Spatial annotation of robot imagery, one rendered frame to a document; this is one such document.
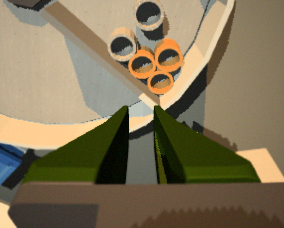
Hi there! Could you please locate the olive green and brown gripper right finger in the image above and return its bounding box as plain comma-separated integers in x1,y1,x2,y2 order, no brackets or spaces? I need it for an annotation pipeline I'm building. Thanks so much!
153,105,262,184

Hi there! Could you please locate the tan hollow cylinder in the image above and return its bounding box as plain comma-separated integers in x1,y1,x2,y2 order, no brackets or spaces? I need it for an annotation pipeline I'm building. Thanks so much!
108,27,136,61
133,0,164,31

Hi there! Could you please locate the orange metal sleeve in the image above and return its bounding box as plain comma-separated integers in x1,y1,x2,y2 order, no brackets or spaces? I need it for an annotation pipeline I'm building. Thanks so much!
147,66,173,94
154,39,183,72
129,46,156,79

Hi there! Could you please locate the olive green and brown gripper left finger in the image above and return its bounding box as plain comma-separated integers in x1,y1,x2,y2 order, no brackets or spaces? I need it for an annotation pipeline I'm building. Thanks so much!
19,106,129,187

